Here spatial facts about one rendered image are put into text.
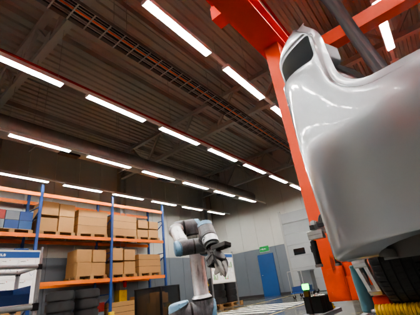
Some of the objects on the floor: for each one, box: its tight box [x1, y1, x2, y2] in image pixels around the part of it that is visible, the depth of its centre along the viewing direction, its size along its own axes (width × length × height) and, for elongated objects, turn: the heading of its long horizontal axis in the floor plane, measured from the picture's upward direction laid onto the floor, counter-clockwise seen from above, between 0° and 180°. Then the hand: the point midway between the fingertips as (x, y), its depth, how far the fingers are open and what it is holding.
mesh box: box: [134, 284, 181, 315], centre depth 931 cm, size 88×127×97 cm
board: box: [210, 251, 246, 312], centre depth 1051 cm, size 150×50×195 cm, turn 126°
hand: (225, 273), depth 143 cm, fingers closed
